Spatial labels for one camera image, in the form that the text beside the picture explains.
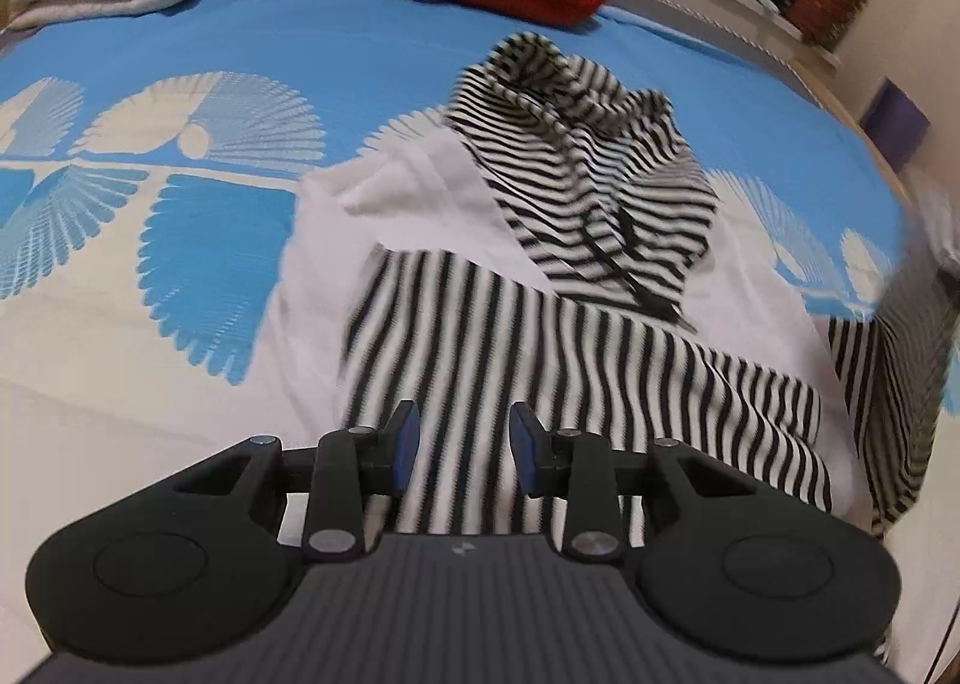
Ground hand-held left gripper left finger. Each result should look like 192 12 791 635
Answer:
174 400 420 565

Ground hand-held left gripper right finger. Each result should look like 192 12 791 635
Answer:
508 402 760 565

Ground black and white striped hoodie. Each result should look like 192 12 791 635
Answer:
277 31 959 542

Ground blue and white patterned bedsheet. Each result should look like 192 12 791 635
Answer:
0 0 960 684

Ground purple box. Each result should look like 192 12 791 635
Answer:
861 78 931 166

